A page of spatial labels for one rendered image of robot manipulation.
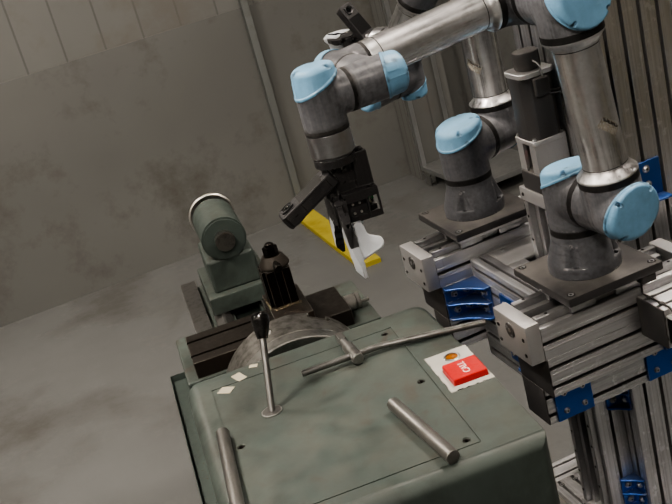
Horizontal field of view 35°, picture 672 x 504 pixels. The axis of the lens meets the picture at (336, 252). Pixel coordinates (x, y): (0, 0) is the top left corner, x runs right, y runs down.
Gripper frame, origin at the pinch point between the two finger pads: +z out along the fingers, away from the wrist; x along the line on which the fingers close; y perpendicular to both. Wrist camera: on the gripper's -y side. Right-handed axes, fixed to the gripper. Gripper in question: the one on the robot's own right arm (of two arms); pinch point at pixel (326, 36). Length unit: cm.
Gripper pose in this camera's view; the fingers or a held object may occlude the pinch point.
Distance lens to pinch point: 305.9
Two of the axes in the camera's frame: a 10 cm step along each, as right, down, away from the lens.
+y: 3.5, 8.3, 4.4
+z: -6.5, -1.3, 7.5
